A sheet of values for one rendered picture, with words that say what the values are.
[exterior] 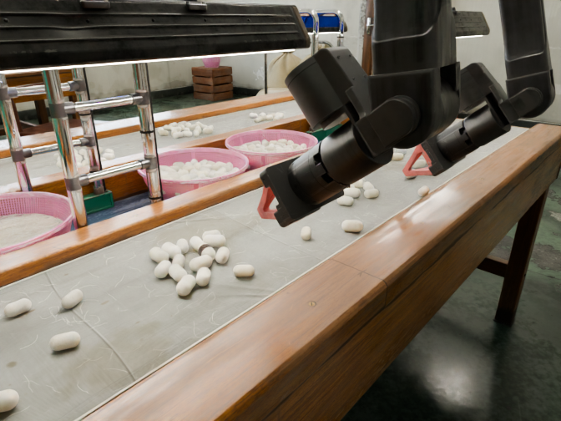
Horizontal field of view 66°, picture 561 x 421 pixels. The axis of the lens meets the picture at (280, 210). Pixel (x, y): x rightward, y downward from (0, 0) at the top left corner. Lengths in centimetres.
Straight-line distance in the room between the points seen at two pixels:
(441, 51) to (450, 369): 138
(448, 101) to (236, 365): 32
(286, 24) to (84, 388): 62
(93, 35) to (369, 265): 46
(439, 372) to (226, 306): 115
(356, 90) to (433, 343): 142
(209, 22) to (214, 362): 46
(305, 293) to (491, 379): 118
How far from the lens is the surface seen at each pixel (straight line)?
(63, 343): 57
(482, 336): 186
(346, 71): 43
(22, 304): 66
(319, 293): 57
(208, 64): 665
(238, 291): 62
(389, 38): 39
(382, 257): 66
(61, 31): 57
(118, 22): 61
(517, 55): 77
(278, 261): 68
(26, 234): 90
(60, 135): 77
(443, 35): 40
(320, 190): 46
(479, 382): 166
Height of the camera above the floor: 109
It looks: 24 degrees down
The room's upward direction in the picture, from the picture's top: straight up
